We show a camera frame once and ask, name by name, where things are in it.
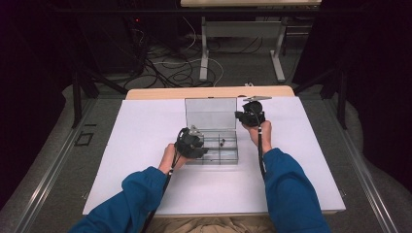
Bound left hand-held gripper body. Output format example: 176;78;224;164
175;125;205;159

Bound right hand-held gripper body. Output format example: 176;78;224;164
240;95;273;127

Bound clear plastic compartment box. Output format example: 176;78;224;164
184;97;240;166

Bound person's right hand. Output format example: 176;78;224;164
241;119;273;155

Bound person's left hand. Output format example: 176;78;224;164
157;143;189;176

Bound white table sheet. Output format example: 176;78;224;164
82;96;347;216

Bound person's beige trouser legs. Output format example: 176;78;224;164
147;216;277;233

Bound black metal stand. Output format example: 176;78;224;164
292;64;350;131
71;64;128;129

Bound black computer tower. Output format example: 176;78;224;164
77;13;148;74

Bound dark curtain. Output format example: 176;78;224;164
292;0;412;192
0;0;67;212

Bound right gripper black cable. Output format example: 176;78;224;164
251;103;267;183

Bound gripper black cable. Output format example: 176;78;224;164
140;149;183;233
251;103;267;183

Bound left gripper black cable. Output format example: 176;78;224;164
140;149;183;233

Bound white floor cable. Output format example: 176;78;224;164
152;16;225;87

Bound tangle of black floor cables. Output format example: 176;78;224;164
122;35;224;89

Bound grey metal frame desk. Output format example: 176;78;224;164
180;0;323;83

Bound aluminium floor rail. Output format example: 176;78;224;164
324;96;400;233
11;98;98;233

